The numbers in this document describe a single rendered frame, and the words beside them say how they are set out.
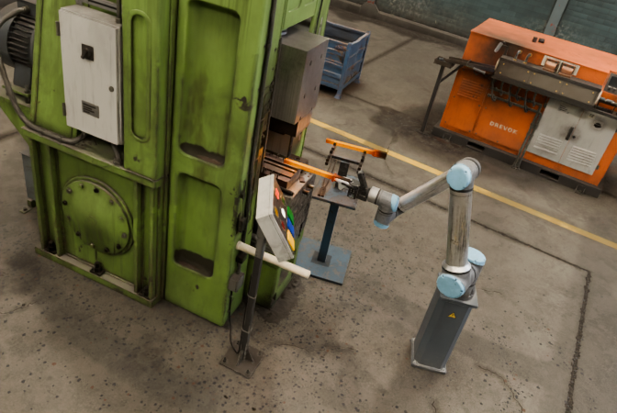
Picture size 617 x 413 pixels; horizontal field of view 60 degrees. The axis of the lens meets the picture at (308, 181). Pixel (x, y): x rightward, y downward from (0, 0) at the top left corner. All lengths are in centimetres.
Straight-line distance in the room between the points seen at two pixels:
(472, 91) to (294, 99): 375
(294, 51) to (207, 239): 121
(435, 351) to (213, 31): 224
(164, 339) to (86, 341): 43
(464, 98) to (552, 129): 98
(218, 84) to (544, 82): 399
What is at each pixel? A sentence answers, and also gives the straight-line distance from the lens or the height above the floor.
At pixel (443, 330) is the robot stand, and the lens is 334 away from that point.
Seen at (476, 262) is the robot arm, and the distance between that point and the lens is 304.
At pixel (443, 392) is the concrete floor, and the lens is 352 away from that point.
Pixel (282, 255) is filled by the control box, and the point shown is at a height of 97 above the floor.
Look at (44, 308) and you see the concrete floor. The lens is 364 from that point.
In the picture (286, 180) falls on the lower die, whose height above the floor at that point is 98.
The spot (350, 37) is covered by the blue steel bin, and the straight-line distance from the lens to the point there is 734.
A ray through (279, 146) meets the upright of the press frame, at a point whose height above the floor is 98.
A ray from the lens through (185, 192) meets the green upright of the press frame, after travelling 307.
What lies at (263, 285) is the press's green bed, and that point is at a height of 18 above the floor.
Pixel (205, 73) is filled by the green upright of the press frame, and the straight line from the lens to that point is 270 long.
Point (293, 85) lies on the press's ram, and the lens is 271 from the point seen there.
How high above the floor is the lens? 259
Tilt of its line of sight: 32 degrees down
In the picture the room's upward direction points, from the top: 12 degrees clockwise
